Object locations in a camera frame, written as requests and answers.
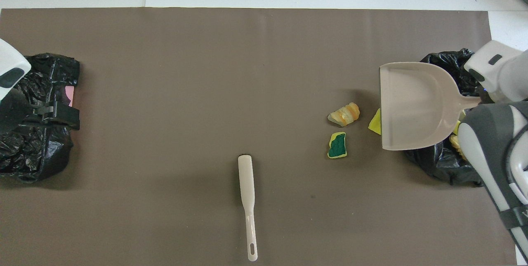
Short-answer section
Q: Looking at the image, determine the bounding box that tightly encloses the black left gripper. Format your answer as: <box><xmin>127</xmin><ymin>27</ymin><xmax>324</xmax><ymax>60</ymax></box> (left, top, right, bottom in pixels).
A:
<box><xmin>0</xmin><ymin>88</ymin><xmax>80</xmax><ymax>134</ymax></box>

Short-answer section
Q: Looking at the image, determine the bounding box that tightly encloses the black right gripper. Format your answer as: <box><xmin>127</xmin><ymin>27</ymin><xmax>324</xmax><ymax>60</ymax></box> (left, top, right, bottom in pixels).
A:
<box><xmin>470</xmin><ymin>70</ymin><xmax>495</xmax><ymax>105</ymax></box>

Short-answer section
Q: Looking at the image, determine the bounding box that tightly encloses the toy croissant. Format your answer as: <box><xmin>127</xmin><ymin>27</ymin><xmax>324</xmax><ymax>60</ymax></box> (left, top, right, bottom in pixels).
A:
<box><xmin>449</xmin><ymin>133</ymin><xmax>469</xmax><ymax>161</ymax></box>
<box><xmin>328</xmin><ymin>102</ymin><xmax>361</xmax><ymax>128</ymax></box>

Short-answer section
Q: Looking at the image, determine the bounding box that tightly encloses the beige plastic dustpan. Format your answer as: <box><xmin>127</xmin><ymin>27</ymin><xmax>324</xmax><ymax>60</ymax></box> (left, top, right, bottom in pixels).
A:
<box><xmin>379</xmin><ymin>62</ymin><xmax>483</xmax><ymax>151</ymax></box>

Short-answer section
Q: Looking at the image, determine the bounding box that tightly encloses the green topped yellow sponge piece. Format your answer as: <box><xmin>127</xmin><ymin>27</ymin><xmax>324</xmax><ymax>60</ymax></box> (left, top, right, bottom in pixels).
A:
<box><xmin>327</xmin><ymin>132</ymin><xmax>348</xmax><ymax>159</ymax></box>

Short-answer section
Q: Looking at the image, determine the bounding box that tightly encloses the beige brush with black bristles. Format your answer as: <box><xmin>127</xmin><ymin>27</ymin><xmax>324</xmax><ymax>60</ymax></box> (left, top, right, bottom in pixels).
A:
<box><xmin>238</xmin><ymin>155</ymin><xmax>259</xmax><ymax>262</ymax></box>

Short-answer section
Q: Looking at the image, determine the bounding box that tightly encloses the black plastic trash bag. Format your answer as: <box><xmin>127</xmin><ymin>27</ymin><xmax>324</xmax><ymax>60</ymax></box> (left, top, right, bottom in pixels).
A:
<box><xmin>0</xmin><ymin>53</ymin><xmax>80</xmax><ymax>183</ymax></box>
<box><xmin>403</xmin><ymin>48</ymin><xmax>495</xmax><ymax>187</ymax></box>

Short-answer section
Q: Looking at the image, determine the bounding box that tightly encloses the brown table mat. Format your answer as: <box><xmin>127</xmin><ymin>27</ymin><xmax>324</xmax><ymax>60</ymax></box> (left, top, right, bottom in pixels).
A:
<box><xmin>0</xmin><ymin>7</ymin><xmax>518</xmax><ymax>266</ymax></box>

